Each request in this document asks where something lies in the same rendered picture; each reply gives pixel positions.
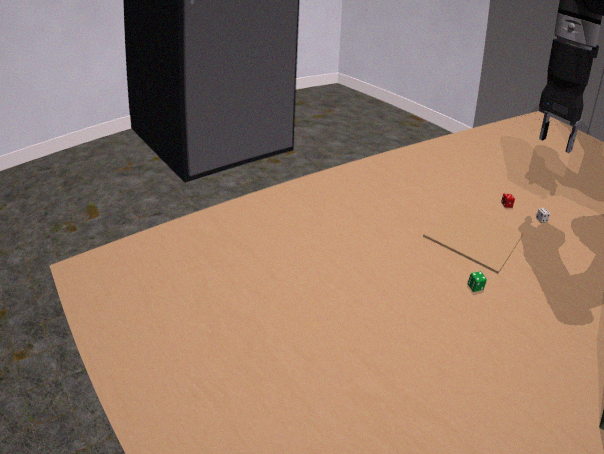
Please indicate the red die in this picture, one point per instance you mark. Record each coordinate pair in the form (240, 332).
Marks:
(508, 200)

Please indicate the white die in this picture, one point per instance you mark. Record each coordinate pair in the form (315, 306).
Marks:
(543, 215)

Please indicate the tan flat mat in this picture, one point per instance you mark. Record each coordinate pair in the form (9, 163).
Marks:
(475, 236)

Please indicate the green die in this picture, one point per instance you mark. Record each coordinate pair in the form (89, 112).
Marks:
(477, 281)

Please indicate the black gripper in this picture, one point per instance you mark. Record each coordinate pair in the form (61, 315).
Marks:
(569, 69)

